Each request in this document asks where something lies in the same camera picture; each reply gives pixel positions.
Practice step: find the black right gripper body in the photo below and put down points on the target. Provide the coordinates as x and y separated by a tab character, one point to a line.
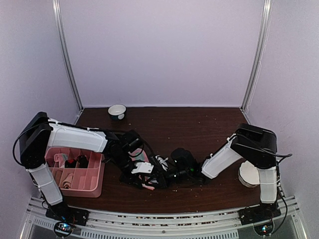
183	177

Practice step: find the grey aluminium frame post right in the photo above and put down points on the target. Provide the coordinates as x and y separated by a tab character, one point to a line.
256	66

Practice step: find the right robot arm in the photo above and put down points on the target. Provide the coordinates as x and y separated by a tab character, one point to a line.
256	145

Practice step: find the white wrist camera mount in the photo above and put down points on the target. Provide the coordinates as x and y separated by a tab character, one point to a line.
142	167
163	162

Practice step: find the aluminium front rail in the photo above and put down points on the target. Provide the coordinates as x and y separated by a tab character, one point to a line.
222	224

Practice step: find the dark blue white bowl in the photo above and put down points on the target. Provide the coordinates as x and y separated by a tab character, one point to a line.
117	112

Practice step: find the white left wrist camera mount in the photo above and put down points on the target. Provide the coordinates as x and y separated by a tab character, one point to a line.
142	167

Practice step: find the white paper-lined bowl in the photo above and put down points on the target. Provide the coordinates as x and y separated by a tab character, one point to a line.
248	175

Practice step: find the grey aluminium frame post left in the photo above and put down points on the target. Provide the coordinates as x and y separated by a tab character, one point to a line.
66	58

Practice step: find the pink sock with teal patches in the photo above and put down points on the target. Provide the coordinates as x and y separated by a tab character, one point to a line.
139	155

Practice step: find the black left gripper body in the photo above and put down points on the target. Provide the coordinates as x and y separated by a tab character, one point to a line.
120	160

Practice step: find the grey aluminium frame post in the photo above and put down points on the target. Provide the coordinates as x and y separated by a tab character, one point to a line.
256	66
66	58

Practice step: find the pink plastic organizer tray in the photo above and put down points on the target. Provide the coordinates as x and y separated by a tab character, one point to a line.
87	182

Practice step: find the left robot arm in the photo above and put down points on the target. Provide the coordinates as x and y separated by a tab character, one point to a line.
43	133

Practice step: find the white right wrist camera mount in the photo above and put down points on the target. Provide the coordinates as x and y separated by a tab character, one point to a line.
163	162

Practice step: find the brown beige argyle sock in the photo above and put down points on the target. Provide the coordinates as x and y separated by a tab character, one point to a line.
80	162

